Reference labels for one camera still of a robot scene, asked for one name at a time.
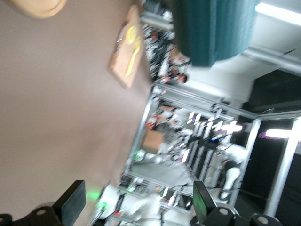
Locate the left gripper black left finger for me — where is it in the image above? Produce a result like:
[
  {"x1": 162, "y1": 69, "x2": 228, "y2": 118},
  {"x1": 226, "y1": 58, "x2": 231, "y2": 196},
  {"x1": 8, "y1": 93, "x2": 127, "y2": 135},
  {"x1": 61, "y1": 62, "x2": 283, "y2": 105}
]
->
[{"x1": 14, "y1": 180, "x2": 87, "y2": 226}]

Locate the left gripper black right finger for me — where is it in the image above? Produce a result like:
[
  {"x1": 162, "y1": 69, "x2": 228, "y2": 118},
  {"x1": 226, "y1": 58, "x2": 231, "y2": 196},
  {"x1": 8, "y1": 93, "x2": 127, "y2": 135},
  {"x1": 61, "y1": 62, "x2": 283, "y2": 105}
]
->
[{"x1": 192, "y1": 180, "x2": 238, "y2": 226}]

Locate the teal cup yellow inside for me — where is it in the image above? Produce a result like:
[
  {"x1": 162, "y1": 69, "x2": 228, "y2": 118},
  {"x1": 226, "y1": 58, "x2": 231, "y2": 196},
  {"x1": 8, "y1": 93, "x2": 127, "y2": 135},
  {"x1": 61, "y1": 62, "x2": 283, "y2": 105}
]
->
[{"x1": 170, "y1": 0, "x2": 257, "y2": 68}]

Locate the wooden mug rack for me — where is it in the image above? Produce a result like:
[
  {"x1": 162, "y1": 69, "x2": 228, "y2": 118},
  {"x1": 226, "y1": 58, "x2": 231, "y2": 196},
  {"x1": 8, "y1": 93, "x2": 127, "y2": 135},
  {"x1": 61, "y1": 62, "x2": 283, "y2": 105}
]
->
[{"x1": 9, "y1": 0, "x2": 69, "y2": 19}]

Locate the cardboard box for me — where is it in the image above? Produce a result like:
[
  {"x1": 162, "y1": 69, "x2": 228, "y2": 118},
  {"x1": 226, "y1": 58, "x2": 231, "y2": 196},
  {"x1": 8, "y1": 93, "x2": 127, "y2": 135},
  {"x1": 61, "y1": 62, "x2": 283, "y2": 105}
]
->
[{"x1": 142, "y1": 130, "x2": 165, "y2": 154}]

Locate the brown table cover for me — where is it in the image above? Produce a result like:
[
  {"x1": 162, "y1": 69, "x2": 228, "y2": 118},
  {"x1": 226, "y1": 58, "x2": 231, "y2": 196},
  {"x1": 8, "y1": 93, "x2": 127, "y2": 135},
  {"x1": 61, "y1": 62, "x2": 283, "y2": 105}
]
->
[{"x1": 0, "y1": 0, "x2": 153, "y2": 226}]

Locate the wooden cutting board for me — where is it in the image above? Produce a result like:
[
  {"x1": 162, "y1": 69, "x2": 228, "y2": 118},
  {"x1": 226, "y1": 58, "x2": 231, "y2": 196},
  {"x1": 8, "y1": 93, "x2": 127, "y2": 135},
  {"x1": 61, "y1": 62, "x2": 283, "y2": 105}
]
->
[{"x1": 107, "y1": 4, "x2": 151, "y2": 89}]

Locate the yellow plastic fork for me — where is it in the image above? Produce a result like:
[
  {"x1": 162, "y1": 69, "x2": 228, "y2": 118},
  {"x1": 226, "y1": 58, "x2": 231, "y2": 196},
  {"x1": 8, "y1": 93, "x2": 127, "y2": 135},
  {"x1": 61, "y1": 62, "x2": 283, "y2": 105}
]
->
[{"x1": 124, "y1": 35, "x2": 142, "y2": 78}]

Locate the lemon slice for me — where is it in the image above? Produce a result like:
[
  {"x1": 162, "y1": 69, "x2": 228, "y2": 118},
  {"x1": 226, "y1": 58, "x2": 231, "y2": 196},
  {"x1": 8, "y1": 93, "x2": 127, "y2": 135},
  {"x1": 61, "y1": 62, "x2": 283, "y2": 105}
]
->
[
  {"x1": 128, "y1": 27, "x2": 139, "y2": 46},
  {"x1": 125, "y1": 24, "x2": 136, "y2": 44}
]

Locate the ceiling light panel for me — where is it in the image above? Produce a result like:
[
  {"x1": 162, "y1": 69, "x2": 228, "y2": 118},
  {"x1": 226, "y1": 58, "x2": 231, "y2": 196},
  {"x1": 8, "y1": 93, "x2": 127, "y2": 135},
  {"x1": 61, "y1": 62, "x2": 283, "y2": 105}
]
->
[{"x1": 254, "y1": 2, "x2": 301, "y2": 21}]

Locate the aluminium cage frame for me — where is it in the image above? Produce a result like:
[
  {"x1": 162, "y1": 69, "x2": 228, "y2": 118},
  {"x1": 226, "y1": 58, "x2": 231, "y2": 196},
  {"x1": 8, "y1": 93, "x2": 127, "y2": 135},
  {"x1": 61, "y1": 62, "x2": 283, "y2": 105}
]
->
[{"x1": 121, "y1": 82, "x2": 263, "y2": 208}]

